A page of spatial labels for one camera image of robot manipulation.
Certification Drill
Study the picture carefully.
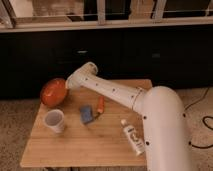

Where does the blue sponge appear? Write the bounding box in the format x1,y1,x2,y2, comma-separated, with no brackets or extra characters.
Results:
80,105,93,124

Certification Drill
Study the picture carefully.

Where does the orange ceramic bowl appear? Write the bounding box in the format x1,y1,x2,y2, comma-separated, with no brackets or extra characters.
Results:
40,78,68,108

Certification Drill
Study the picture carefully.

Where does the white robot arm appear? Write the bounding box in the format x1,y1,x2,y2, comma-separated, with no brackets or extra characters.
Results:
66,62,196,171

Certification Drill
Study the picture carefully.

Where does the dark cabinet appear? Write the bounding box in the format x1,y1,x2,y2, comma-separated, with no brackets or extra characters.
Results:
0,25,213,99

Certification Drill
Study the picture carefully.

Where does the white window frame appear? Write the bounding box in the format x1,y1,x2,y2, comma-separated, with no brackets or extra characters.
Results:
0,0,213,32

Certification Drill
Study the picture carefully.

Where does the white paper cup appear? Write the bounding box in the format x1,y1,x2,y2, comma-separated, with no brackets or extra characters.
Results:
43,109,65,133

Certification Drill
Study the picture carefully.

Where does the orange handled tool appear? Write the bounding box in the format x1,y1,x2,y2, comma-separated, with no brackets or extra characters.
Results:
95,96,105,118

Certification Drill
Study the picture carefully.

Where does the wooden table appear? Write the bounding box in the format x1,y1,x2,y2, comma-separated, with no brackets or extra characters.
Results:
20,87,146,168

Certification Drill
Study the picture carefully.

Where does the black power cable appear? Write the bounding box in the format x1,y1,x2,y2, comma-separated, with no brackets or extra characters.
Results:
183,87,213,150

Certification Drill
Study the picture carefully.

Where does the white plastic bottle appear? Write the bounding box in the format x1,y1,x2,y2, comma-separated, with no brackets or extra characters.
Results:
121,119,145,156

